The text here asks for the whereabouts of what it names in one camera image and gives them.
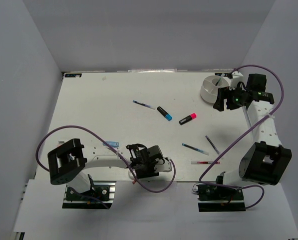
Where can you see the white round divided container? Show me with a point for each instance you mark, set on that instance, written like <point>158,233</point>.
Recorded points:
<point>209,91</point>

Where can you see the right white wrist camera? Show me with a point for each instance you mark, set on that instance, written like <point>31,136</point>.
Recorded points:
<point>236,78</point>

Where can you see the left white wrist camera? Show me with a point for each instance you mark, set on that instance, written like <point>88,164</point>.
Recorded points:
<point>165,166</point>

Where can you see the black highlighter pink cap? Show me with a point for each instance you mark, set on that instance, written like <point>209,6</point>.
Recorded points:
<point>187,119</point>

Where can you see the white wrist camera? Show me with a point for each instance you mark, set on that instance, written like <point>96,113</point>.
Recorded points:
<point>165,166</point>
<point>236,78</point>

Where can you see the black highlighter blue cap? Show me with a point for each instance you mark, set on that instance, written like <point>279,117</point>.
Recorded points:
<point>164,113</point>

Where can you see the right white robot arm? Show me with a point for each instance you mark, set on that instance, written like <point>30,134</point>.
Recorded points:
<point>266,160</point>

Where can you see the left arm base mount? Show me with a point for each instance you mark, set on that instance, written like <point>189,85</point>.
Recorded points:
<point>101,196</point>

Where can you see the blue correction tape dispenser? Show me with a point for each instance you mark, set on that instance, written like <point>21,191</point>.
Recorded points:
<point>113,144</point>

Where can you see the teal pen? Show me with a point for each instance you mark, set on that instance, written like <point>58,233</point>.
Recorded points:
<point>218,81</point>

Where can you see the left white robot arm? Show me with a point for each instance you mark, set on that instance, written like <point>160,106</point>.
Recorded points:
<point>67,162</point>

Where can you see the dark purple ink pen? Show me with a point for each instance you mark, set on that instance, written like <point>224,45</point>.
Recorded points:
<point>212,144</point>

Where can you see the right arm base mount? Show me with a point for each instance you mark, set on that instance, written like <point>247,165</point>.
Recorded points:
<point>224,195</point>

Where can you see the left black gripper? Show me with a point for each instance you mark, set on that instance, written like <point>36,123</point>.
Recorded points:
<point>151,172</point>

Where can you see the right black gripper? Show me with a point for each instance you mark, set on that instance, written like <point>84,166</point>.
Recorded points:
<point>225,93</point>

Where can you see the blue pen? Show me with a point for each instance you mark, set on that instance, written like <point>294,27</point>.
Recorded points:
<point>144,105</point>
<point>195,149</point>

